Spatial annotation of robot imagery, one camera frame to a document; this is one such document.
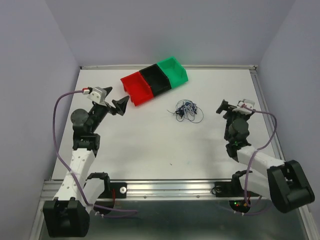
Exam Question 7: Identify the blue black wire bundle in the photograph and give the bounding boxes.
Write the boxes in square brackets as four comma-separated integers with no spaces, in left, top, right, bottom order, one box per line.
[166,99,204,124]

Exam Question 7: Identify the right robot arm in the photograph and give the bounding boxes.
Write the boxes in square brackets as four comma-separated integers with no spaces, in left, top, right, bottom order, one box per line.
[212,99,315,215]

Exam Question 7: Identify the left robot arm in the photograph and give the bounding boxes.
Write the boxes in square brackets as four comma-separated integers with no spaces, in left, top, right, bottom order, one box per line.
[42,86,130,238]

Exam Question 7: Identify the red plastic bin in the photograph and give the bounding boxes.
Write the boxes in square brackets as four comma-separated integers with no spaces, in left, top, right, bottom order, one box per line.
[120,71,154,107]

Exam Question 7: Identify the black plastic bin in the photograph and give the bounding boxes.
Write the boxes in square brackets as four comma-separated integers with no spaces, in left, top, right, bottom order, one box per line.
[139,64,172,97]

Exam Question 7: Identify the green plastic bin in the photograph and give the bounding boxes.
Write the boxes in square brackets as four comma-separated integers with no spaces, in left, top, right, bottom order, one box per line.
[156,56,189,89]

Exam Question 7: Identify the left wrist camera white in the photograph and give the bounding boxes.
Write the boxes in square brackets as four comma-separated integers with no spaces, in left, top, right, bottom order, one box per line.
[87,87,107,106]

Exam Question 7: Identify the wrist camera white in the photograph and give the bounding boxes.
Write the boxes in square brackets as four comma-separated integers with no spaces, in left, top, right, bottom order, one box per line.
[237,99,255,110]
[87,87,107,106]

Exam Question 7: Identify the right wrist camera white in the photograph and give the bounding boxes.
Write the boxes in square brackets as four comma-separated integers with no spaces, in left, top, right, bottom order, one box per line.
[237,99,255,110]

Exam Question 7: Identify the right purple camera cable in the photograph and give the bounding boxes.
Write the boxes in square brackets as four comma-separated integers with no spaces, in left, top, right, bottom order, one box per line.
[233,106,278,216]

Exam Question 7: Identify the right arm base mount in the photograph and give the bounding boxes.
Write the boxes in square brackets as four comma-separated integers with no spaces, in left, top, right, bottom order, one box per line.
[211,181,244,198]

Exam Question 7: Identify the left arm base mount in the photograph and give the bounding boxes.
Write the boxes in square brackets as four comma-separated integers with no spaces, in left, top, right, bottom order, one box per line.
[99,182,128,199]

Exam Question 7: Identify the aluminium front rail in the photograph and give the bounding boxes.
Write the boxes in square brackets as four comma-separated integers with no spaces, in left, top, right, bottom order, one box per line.
[39,177,308,201]

